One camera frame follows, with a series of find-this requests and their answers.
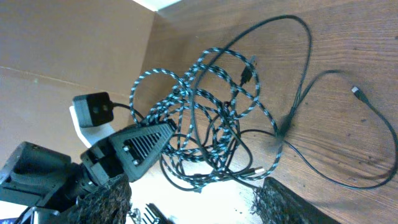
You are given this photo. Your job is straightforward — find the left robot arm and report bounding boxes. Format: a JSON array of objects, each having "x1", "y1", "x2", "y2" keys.
[{"x1": 1, "y1": 119, "x2": 177, "y2": 223}]

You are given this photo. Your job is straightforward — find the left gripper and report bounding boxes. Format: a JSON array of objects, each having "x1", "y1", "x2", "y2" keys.
[{"x1": 81, "y1": 121, "x2": 177, "y2": 185}]

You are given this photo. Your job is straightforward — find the thin black cable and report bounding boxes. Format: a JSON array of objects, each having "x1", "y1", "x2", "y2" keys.
[{"x1": 159, "y1": 14, "x2": 398, "y2": 192}]

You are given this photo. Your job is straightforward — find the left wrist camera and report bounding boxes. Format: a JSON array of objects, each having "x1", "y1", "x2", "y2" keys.
[{"x1": 68, "y1": 91, "x2": 116, "y2": 149}]

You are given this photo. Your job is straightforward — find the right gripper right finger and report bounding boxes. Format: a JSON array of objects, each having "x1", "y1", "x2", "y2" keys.
[{"x1": 252, "y1": 177, "x2": 337, "y2": 224}]

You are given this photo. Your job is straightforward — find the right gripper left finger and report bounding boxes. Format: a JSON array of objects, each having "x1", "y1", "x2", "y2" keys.
[{"x1": 67, "y1": 174, "x2": 132, "y2": 224}]

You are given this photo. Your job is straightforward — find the black white braided cable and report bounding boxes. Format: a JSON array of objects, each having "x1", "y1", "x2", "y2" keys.
[{"x1": 129, "y1": 47, "x2": 284, "y2": 190}]

